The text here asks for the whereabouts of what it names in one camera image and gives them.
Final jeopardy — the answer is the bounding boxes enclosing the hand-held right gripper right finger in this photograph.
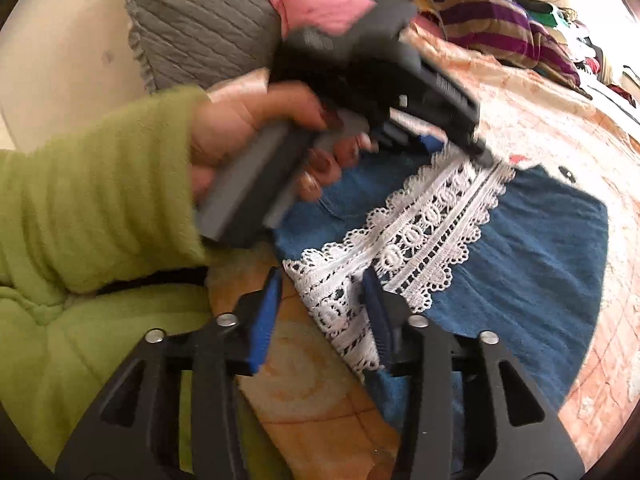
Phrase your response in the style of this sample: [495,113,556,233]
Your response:
[360,267,586,480]

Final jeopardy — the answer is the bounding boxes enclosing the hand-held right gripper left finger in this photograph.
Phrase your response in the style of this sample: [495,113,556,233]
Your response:
[55,266,286,480]

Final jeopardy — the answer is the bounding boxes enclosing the pile of clothes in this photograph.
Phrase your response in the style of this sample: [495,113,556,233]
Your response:
[517,0,640,111]

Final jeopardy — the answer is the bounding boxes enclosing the person's left forearm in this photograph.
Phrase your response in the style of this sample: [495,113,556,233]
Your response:
[0,85,213,295]

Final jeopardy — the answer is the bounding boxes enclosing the purple striped pillow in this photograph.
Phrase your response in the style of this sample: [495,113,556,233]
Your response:
[422,0,583,91]

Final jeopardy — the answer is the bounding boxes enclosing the pink pillow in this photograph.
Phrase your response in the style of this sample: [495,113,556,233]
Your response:
[267,0,378,41]

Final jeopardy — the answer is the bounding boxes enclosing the orange and white blanket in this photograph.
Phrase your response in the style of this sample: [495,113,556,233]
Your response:
[205,25,640,480]

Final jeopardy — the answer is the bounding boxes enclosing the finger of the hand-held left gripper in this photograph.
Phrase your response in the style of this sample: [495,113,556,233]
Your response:
[415,62,498,168]
[372,115,446,153]

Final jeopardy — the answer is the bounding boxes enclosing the blue pants with lace hem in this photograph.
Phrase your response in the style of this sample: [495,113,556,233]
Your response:
[272,147,610,476]

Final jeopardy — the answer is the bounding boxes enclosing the person's left hand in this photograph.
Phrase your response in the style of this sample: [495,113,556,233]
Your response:
[189,82,378,203]

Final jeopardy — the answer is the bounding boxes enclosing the grey quilted cushion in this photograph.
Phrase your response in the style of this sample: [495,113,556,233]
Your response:
[111,0,516,93]

